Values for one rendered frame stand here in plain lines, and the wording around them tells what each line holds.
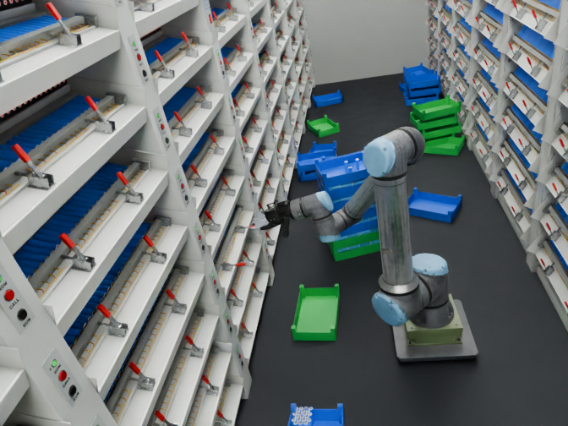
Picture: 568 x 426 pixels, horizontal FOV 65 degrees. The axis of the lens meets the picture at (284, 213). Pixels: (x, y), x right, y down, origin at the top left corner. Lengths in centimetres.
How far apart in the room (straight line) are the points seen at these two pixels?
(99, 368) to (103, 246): 26
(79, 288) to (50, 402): 21
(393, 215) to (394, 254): 16
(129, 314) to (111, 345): 10
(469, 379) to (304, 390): 66
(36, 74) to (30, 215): 26
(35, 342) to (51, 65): 51
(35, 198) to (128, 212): 32
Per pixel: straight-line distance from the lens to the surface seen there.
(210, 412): 168
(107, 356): 112
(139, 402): 126
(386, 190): 152
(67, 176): 99
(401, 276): 170
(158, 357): 134
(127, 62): 129
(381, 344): 213
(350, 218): 197
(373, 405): 194
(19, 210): 90
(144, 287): 125
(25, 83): 95
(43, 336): 92
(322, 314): 228
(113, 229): 114
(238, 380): 195
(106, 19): 128
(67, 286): 101
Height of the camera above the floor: 160
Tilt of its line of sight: 31 degrees down
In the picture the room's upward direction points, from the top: 12 degrees counter-clockwise
